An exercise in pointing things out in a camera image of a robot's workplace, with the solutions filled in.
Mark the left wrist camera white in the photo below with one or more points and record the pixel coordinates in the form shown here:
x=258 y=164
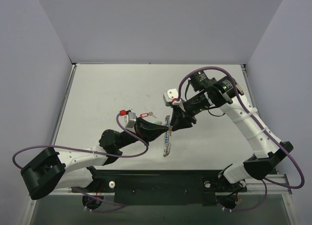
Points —
x=130 y=119

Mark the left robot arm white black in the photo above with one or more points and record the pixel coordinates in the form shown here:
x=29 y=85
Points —
x=59 y=166

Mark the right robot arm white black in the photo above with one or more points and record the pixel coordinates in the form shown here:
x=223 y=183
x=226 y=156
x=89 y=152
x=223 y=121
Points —
x=268 y=150

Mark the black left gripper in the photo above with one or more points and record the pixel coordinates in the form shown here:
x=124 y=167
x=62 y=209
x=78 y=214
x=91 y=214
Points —
x=139 y=128

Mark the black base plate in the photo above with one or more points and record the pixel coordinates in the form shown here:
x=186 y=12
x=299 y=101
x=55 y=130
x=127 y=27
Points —
x=163 y=187

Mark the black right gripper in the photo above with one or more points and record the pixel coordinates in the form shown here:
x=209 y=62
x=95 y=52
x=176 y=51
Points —
x=181 y=112

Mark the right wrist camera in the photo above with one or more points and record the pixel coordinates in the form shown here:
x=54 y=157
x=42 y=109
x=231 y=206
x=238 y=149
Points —
x=170 y=99

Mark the red tag key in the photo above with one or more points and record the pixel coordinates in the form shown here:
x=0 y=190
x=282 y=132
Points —
x=147 y=114

